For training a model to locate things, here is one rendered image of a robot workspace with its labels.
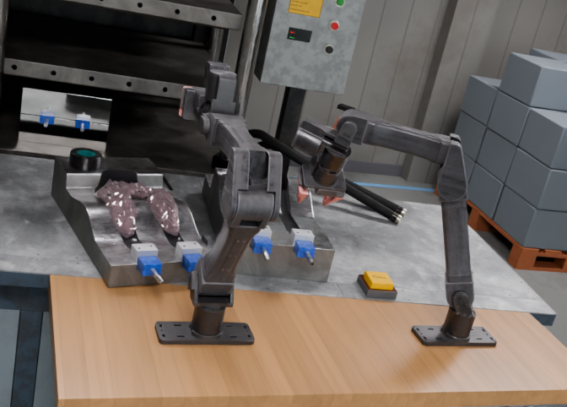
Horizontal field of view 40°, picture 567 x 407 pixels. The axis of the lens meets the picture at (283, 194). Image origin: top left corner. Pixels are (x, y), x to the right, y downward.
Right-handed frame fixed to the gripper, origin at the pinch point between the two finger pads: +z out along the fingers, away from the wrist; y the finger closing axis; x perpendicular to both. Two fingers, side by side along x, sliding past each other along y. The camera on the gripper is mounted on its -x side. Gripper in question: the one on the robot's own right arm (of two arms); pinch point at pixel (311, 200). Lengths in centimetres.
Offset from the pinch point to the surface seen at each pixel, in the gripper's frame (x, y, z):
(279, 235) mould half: 2.3, 4.7, 12.1
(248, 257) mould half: 9.0, 12.9, 12.9
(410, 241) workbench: -14, -43, 32
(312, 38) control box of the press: -86, -17, 21
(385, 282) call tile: 13.7, -21.4, 11.8
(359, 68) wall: -262, -122, 182
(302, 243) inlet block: 7.3, 0.7, 7.6
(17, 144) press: -54, 72, 56
